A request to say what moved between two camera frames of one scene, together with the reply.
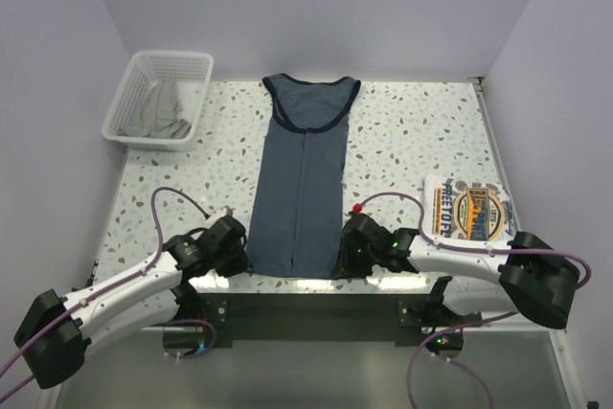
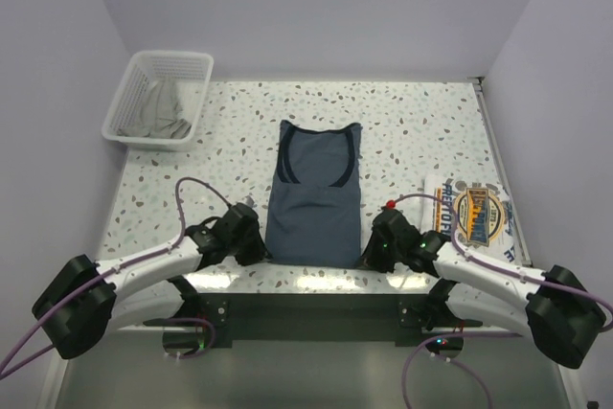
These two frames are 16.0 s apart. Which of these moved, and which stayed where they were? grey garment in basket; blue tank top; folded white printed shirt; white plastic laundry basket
Moved: blue tank top
Stayed: white plastic laundry basket; grey garment in basket; folded white printed shirt
